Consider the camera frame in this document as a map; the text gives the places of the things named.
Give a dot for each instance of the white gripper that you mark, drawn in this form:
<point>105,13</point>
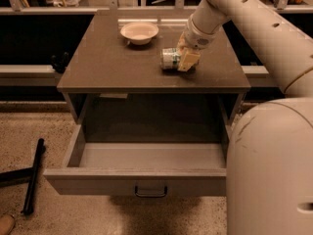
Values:
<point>197,39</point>

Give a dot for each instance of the green white 7up can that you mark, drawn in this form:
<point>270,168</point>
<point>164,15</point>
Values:
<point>170,59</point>

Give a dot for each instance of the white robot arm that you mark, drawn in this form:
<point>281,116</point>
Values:
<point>269,174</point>

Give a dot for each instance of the open grey top drawer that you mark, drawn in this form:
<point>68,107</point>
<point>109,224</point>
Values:
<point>115,169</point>

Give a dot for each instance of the white bowl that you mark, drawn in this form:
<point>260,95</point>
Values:
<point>139,33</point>

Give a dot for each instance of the grey cabinet with countertop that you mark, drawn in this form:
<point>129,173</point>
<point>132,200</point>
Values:
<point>105,63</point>

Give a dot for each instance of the black stand leg left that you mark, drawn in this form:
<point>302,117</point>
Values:
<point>26,175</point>

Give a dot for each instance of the brown shoe tip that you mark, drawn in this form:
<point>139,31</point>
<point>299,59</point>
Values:
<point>7,223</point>

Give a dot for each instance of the black clamp on rail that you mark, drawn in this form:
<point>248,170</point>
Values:
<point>59,64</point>

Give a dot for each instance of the black drawer handle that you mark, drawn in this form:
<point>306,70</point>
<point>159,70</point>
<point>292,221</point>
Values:
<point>150,193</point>

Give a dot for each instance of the grey window rail ledge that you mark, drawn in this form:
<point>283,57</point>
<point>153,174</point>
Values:
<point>28,75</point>

